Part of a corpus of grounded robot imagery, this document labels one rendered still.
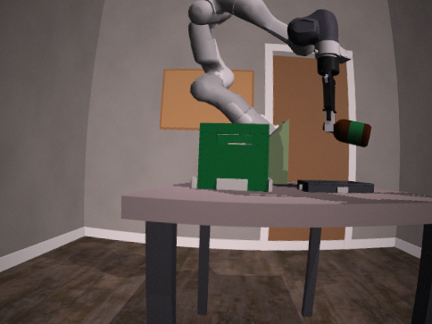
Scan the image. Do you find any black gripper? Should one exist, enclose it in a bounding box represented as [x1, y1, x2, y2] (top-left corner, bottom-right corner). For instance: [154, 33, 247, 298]
[317, 56, 339, 133]

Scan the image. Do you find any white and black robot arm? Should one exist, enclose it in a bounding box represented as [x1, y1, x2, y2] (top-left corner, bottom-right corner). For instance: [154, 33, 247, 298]
[188, 0, 352, 134]

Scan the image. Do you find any brown bottle with green label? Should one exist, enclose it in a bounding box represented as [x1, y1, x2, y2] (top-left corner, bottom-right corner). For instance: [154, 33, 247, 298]
[331, 119, 371, 147]

